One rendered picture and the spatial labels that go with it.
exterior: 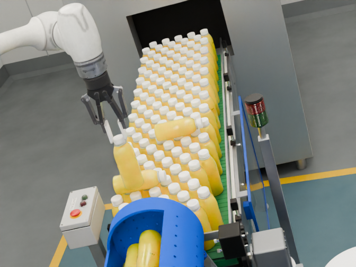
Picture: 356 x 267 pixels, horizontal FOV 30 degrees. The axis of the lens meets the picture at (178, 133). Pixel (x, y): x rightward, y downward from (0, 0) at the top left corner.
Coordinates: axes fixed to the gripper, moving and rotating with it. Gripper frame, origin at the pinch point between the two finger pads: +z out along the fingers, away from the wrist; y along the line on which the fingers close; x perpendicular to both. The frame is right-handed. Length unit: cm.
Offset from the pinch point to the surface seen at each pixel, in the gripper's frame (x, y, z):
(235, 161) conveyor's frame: 41, 29, 46
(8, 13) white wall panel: 428, -183, 71
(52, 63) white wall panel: 423, -159, 130
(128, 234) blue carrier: -21.5, -1.3, 24.0
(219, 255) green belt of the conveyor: -12, 21, 47
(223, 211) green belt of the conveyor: 11, 24, 46
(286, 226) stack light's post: 19, 43, 65
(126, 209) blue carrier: -23.5, 1.4, 13.6
